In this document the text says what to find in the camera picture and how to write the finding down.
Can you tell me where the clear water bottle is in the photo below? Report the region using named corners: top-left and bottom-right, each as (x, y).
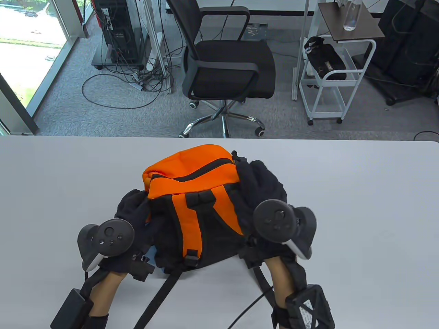
top-left (343, 0), bottom-right (363, 32)

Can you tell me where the white cart with brown top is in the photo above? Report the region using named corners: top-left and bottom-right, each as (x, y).
top-left (298, 2), bottom-right (385, 125)

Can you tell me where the person's right hand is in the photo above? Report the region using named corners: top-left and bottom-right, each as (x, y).
top-left (235, 159), bottom-right (308, 272)

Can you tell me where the black left hand controller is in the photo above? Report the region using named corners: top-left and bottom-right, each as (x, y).
top-left (77, 218), bottom-right (135, 272)

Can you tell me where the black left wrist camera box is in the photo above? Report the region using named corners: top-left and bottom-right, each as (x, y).
top-left (50, 288), bottom-right (94, 329)

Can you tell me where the black right hand controller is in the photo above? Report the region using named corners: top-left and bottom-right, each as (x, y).
top-left (253, 199), bottom-right (317, 260)

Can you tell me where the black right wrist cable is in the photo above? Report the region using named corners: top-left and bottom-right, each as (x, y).
top-left (228, 287), bottom-right (275, 329)

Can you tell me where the black hand controller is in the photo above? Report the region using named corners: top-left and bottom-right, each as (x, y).
top-left (77, 218), bottom-right (135, 272)
top-left (253, 199), bottom-right (317, 260)

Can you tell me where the black bag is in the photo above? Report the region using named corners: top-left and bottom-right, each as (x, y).
top-left (304, 36), bottom-right (347, 81)

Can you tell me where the person's left hand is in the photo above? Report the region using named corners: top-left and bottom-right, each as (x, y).
top-left (99, 189), bottom-right (162, 282)

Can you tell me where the clear plastic bag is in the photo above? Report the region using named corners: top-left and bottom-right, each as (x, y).
top-left (242, 23), bottom-right (268, 41)

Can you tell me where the orange and blue school bag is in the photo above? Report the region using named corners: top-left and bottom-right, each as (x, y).
top-left (133, 144), bottom-right (254, 329)

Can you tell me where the black equipment stand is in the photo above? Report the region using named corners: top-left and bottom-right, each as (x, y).
top-left (353, 0), bottom-right (439, 106)

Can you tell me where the person's left forearm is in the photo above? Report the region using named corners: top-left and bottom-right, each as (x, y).
top-left (88, 270), bottom-right (126, 318)

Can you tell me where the person's right forearm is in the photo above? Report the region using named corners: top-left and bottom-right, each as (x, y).
top-left (264, 257), bottom-right (296, 309)

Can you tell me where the tangle of black floor cables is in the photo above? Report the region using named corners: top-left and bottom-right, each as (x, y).
top-left (82, 0), bottom-right (186, 110)

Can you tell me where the black computer tower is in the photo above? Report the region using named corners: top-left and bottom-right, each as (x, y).
top-left (91, 0), bottom-right (151, 71)

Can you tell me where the black office chair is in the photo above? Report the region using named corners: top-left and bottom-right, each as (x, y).
top-left (166, 0), bottom-right (276, 138)

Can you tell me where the white frame post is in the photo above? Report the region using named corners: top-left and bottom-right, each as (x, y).
top-left (292, 0), bottom-right (311, 101)

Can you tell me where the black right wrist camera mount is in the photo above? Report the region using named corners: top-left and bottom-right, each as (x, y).
top-left (271, 284), bottom-right (335, 329)

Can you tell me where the aluminium frame leg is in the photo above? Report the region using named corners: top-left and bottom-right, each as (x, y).
top-left (142, 0), bottom-right (174, 95)

